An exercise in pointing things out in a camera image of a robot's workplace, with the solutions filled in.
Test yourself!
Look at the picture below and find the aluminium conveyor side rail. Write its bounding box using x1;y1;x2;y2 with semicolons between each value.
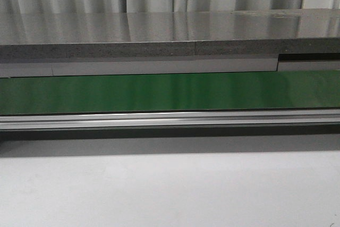
1;108;339;131

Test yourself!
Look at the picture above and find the green conveyor belt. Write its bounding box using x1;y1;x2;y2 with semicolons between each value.
1;70;339;115

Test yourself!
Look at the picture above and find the grey stone counter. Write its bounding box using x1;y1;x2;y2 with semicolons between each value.
0;9;340;78

